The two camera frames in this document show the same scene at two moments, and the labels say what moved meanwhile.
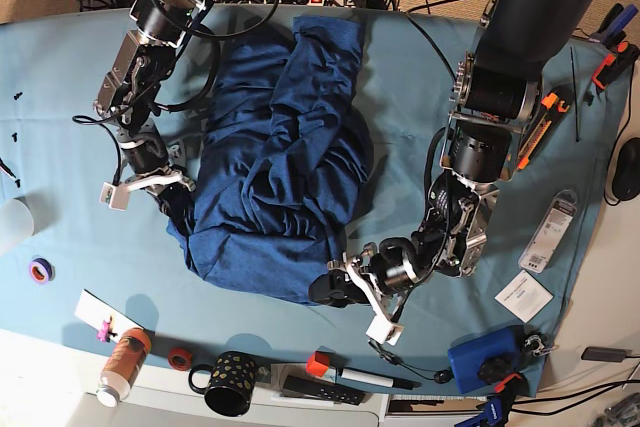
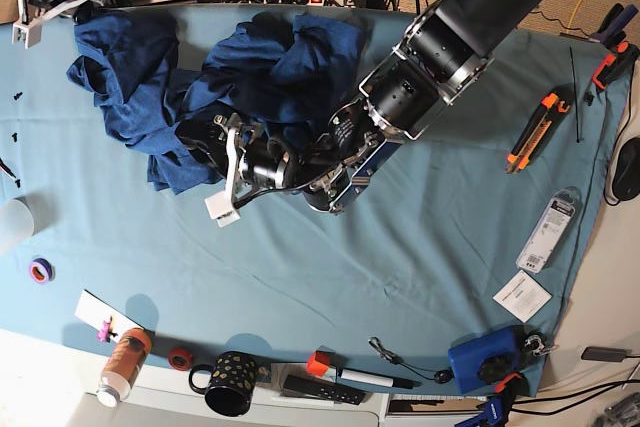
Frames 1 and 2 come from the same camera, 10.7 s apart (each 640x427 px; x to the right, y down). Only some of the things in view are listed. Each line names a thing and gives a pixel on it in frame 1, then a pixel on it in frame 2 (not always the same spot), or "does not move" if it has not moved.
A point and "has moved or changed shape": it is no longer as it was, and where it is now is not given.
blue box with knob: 486,360 does not move
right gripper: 385,271 -> 266,163
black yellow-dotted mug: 232,383 does not move
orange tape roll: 180,358 does not move
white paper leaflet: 524,296 does not move
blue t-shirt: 284,162 has moved or changed shape
